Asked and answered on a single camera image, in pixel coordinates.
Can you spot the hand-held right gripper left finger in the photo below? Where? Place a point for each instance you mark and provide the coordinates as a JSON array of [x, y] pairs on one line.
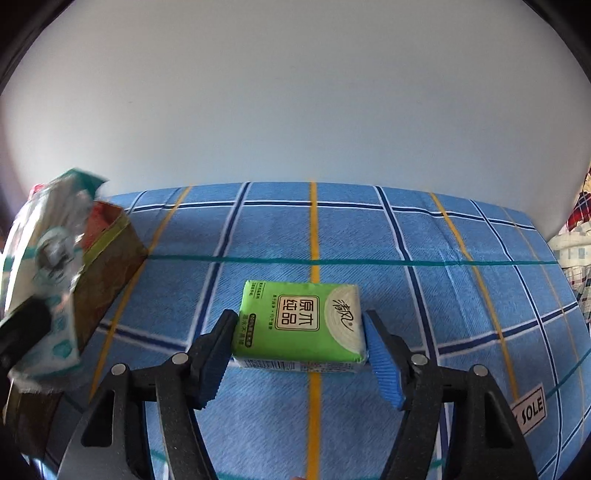
[[217, 364]]

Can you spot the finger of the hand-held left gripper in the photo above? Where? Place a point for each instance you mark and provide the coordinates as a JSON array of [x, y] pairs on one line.
[[23, 332]]

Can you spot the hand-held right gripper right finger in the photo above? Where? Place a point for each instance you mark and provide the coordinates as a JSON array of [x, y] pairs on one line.
[[383, 369]]

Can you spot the white green tissue packet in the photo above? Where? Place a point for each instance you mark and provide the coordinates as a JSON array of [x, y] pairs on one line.
[[41, 258]]

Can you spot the green tissue pack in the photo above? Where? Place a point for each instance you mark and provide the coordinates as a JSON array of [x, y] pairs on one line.
[[300, 323]]

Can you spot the gold metal tin box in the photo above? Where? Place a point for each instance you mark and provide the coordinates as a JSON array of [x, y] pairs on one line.
[[111, 267]]

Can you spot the red ribbed plastic item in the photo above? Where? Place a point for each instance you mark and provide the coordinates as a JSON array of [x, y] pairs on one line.
[[99, 219]]

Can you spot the blue checked bedsheet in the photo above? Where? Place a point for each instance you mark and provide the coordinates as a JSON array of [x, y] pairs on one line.
[[369, 230]]

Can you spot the plaid quilt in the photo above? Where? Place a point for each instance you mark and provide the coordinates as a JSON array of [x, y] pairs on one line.
[[577, 258]]

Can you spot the red patterned pillow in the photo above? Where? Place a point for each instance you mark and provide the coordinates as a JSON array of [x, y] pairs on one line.
[[582, 203]]

